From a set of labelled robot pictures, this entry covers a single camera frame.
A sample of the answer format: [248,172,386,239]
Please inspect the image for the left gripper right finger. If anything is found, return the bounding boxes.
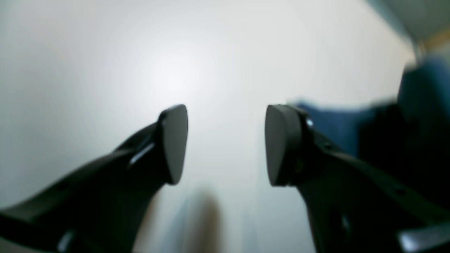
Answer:
[265,104,449,253]

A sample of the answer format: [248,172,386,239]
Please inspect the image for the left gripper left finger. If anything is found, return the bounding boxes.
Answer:
[1,104,188,253]

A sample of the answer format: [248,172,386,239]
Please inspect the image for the dark navy t-shirt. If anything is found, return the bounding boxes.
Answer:
[297,58,450,209]

